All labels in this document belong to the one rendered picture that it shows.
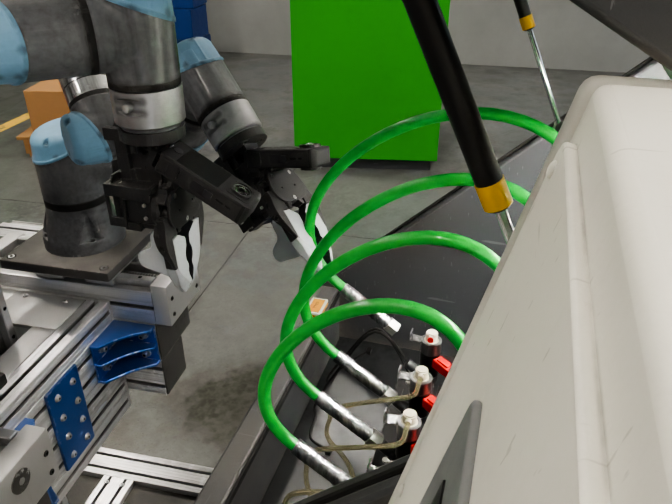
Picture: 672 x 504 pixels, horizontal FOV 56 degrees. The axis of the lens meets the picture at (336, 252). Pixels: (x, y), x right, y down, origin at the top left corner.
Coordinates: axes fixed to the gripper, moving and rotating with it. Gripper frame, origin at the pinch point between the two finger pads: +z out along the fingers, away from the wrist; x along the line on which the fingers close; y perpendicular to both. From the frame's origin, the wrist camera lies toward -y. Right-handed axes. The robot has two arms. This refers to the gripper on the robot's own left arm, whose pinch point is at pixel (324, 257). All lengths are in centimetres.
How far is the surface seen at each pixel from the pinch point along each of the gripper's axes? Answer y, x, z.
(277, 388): 23.0, -3.8, 12.7
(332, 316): -12.9, 23.3, 7.2
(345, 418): 1.7, 11.5, 18.4
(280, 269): 145, -178, -24
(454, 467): -33, 49, 15
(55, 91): 268, -223, -220
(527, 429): -39, 54, 13
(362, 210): -13.6, 9.2, -1.1
